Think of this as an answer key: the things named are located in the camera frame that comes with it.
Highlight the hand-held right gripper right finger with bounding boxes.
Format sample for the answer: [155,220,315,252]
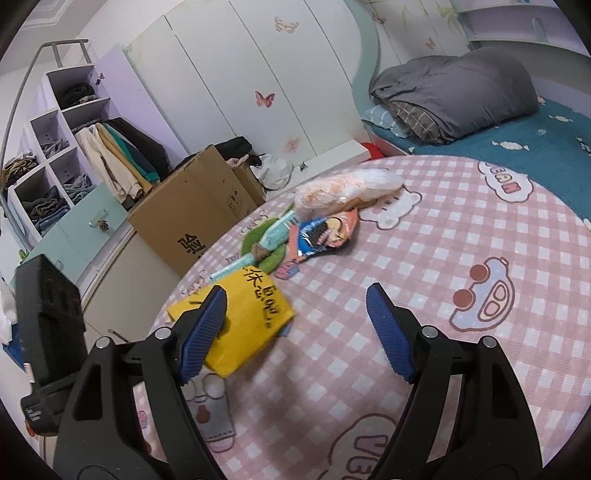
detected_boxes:
[366,282,544,480]

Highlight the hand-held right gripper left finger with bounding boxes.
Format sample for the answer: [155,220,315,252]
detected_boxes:
[53,284,229,480]

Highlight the yellow paper bag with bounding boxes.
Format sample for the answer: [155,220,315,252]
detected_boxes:
[166,265,296,379]

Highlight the blue bag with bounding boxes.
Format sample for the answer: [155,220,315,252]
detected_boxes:
[0,328,24,365]

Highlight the pink checkered blanket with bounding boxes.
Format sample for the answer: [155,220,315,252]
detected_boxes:
[134,154,591,480]

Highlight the white low cabinet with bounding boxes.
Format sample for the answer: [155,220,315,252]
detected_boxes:
[83,231,185,344]

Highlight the light teal drawer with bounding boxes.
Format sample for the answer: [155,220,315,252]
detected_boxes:
[32,185,130,287]

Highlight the green round cloth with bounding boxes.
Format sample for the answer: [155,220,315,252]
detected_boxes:
[240,217,289,273]

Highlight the large brown cardboard box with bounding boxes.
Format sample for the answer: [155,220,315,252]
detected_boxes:
[127,144,266,278]

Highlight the colourful cartoon snack packet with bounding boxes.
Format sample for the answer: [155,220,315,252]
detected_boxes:
[288,210,361,264]

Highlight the teal long wrapper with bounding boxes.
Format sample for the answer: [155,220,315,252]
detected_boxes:
[210,210,301,282]

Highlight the orange tinted plastic bag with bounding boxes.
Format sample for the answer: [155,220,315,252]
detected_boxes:
[294,168,403,217]

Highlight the olive striped clothes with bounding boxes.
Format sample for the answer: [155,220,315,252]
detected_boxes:
[2,156,40,183]

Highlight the cream jacket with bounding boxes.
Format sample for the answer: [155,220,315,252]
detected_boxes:
[75,124,139,208]

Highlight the white plastic bag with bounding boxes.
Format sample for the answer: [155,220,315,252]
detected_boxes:
[252,154,294,191]

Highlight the yellow garment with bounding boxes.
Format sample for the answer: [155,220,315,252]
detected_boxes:
[95,124,153,195]

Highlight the black cloth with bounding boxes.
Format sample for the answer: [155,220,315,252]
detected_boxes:
[215,136,254,162]

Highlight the lilac open shelf unit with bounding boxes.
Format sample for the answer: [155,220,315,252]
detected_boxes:
[7,65,112,252]

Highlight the teal green garment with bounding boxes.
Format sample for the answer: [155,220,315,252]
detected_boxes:
[104,122,160,183]

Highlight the black coat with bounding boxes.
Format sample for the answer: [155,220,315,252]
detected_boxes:
[108,117,171,178]

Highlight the teal plaid pillow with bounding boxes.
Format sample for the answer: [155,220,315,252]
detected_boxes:
[362,104,416,139]

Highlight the folded black clothes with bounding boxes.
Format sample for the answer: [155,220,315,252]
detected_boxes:
[58,82,98,107]

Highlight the teal bedsheet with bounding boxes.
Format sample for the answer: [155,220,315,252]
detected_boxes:
[369,95,591,232]

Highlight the grey quilt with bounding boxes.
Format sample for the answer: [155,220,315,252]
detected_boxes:
[369,46,540,146]

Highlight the teal curved headboard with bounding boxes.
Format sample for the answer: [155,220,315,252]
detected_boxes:
[344,0,382,121]

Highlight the white wardrobe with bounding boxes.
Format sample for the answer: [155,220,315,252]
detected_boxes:
[127,0,370,162]

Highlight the grey metal rail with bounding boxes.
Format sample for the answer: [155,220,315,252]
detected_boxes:
[0,39,89,208]

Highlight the lilac wall shelf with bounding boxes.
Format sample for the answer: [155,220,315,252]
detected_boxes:
[457,0,591,47]

